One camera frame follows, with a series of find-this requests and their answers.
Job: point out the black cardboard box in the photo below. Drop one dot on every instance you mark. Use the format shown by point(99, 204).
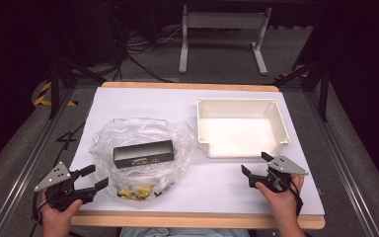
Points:
point(143, 154)

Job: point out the person's left hand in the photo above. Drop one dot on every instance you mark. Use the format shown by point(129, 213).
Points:
point(59, 220)

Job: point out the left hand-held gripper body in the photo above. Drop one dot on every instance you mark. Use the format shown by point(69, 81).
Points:
point(53, 177)

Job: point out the small yellow parts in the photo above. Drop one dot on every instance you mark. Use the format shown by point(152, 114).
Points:
point(138, 192)

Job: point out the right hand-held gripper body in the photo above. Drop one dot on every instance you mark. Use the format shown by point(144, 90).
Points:
point(284, 165)

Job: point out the black tripod stand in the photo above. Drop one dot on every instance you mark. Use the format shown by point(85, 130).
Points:
point(54, 85)

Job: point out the black metal stand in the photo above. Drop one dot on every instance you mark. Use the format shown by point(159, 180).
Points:
point(324, 89)

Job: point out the white paper sheet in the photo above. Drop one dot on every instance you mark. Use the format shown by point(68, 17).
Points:
point(144, 105)

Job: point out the white plastic bin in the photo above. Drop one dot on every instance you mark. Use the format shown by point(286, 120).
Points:
point(240, 135)

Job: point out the clear plastic bag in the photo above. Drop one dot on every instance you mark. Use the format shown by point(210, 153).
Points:
point(174, 138)

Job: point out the yellow black hazard tape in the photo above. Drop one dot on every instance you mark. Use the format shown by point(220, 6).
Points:
point(42, 95)

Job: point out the white metal stand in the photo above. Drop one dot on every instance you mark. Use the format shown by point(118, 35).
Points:
point(225, 20)

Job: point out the person's light blue trousers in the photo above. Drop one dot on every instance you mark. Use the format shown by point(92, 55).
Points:
point(184, 232)

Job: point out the aluminium rail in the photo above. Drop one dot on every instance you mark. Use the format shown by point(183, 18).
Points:
point(29, 164)
point(342, 164)

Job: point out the small black parts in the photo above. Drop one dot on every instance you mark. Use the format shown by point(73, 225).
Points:
point(164, 190)

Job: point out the person's right hand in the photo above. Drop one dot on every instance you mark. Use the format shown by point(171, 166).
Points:
point(284, 205)

